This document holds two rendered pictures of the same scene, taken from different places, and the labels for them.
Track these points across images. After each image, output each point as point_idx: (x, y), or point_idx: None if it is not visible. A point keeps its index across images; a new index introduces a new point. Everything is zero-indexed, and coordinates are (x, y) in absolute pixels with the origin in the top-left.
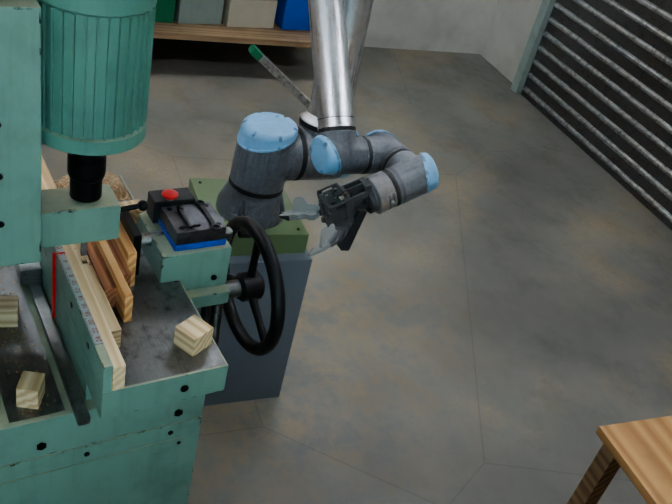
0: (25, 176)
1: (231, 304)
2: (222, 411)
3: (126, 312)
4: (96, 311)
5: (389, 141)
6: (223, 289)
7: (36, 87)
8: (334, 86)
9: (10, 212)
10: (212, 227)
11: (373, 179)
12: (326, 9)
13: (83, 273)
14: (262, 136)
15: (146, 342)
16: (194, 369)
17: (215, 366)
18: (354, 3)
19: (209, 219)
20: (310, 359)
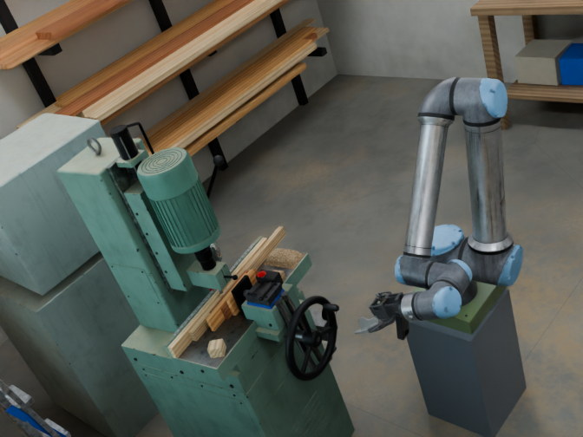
0: (165, 255)
1: (328, 346)
2: (447, 428)
3: (210, 326)
4: (193, 321)
5: (446, 270)
6: (275, 333)
7: (152, 222)
8: (410, 224)
9: (167, 268)
10: (258, 297)
11: (404, 296)
12: (417, 169)
13: (210, 302)
14: None
15: (206, 343)
16: (204, 363)
17: (212, 367)
18: (471, 159)
19: (264, 293)
20: (547, 427)
